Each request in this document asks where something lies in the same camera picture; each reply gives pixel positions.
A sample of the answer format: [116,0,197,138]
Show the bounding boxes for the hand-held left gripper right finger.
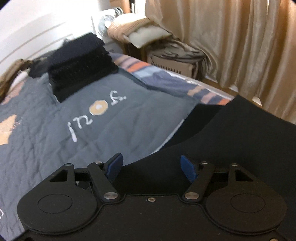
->
[180,155,260,204]

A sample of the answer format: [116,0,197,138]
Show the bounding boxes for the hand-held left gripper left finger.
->
[48,152,124,204]

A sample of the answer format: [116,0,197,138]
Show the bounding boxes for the black sweatshirt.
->
[120,94,296,241]

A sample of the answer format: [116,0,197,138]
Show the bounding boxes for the stack of folded black clothes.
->
[47,32,118,103]

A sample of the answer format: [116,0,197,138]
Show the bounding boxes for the dark crumpled clothes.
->
[28,46,67,78]

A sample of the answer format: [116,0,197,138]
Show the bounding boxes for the grey quilted blanket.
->
[0,52,199,232]

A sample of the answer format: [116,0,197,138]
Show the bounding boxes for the striped bed sheet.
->
[109,52,233,106]

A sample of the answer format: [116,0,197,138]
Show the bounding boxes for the light grey cloth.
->
[45,81,58,105]

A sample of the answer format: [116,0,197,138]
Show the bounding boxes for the white vented appliance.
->
[147,39,206,81]

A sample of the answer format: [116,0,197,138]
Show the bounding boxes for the beige curtain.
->
[144,0,296,123]

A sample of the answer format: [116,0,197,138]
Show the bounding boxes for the white cushion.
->
[128,25,173,49]

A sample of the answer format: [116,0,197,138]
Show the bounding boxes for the tan folded garments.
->
[0,59,30,98]

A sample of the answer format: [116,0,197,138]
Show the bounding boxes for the beige knit blanket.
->
[107,17,153,42]

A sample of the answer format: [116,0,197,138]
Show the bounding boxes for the white fan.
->
[91,8,124,44]

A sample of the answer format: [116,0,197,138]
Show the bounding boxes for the white headboard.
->
[0,14,77,70]

